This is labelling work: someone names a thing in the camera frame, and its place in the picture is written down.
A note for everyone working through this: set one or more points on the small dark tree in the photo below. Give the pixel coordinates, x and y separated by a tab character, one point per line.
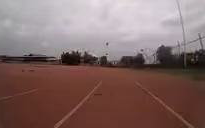
103	60

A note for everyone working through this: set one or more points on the floodlight mast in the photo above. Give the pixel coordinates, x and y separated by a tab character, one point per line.
107	48

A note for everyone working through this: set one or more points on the low row of trees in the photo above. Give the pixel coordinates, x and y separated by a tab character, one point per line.
131	60

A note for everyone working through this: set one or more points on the clump of dark trees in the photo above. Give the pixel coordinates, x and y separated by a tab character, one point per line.
71	58

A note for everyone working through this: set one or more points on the tall dark tree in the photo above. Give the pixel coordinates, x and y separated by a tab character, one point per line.
164	55

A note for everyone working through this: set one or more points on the low long building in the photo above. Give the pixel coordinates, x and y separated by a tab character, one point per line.
30	59

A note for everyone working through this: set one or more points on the tall pale pole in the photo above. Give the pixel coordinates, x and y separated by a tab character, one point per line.
183	36

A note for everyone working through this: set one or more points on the trees behind fence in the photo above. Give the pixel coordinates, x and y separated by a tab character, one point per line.
203	56

